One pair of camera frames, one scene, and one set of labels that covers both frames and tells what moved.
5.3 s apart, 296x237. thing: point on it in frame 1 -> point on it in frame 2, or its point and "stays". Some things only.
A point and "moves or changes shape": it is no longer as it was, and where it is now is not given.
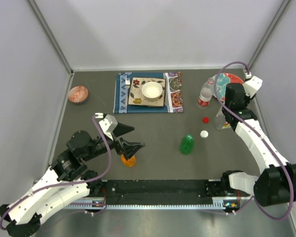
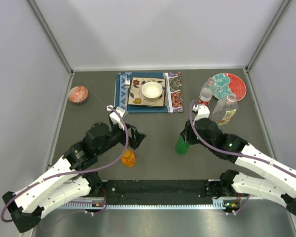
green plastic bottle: [187, 144] moves or changes shape
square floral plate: [136, 97] stays
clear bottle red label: [206, 93] stays
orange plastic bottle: [129, 162] stays
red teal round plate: [223, 80] stays
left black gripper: [129, 148] -> [134, 141]
